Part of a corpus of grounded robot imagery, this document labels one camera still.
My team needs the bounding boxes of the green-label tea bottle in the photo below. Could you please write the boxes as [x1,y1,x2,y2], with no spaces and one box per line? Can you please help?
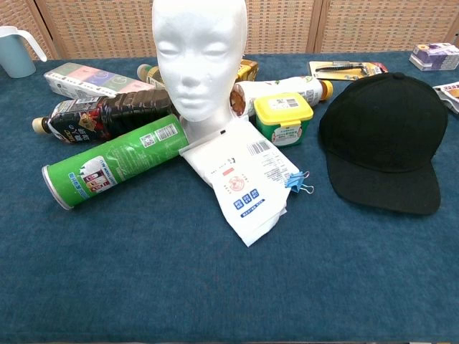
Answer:
[137,63,166,90]

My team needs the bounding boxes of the green chips can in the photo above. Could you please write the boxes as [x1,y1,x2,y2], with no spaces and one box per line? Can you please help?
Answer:
[41,113,189,211]

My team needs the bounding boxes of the white printed powder bag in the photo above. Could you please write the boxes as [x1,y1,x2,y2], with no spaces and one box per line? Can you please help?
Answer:
[178,120,301,248]

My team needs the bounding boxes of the yellow lidded green tub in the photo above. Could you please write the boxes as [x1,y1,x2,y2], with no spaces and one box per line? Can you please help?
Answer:
[253,92,315,148]

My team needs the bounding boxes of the utility knife on yellow card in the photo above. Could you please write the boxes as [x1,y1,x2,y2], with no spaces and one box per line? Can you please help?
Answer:
[308,59,389,80]

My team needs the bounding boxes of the dark drink plastic bottle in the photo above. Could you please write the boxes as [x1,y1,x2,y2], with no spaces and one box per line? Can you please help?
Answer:
[32,88,180,144]

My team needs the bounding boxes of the blue binder clip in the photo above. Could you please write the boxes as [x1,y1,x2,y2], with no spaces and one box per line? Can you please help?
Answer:
[284,171,316,196]

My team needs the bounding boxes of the white snack packet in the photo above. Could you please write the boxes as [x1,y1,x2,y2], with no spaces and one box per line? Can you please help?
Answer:
[432,81,459,115]

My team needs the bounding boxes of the white foam mannequin head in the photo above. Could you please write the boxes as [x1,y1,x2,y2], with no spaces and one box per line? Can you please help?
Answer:
[151,0,248,147]

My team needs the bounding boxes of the woven wooden folding screen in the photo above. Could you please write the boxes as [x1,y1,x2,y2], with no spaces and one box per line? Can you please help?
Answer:
[0,0,459,61]

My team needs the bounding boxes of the blue table cloth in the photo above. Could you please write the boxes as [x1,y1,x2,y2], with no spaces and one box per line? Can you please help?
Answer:
[0,51,459,344]

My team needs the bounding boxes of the white-label orange-cap bottle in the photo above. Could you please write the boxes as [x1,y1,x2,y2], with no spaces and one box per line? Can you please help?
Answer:
[230,75,334,118]

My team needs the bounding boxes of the light blue white-handled jug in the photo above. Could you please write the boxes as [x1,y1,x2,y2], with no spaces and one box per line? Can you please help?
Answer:
[0,25,48,79]

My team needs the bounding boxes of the purple and white box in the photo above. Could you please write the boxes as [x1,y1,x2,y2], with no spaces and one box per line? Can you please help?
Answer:
[409,42,459,72]

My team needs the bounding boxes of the black baseball cap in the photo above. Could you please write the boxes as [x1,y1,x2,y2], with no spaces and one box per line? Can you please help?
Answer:
[318,72,449,216]

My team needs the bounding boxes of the pastel tissue multipack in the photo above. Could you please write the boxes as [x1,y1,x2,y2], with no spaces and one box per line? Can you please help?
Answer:
[43,62,156,100]

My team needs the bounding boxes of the yellow drink carton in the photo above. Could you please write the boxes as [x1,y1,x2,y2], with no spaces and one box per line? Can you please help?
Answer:
[235,59,260,84]

